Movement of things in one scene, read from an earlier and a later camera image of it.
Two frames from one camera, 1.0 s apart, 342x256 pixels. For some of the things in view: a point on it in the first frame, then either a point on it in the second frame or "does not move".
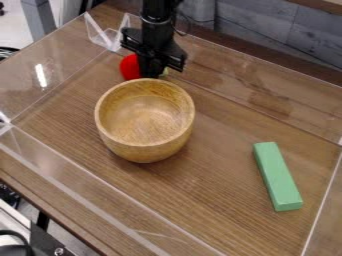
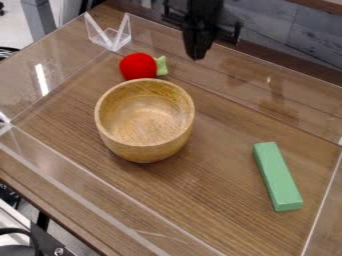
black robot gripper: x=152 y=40 to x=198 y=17
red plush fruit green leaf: x=130 y=67 does not move
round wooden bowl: x=143 y=118 does not move
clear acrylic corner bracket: x=106 y=36 does not move
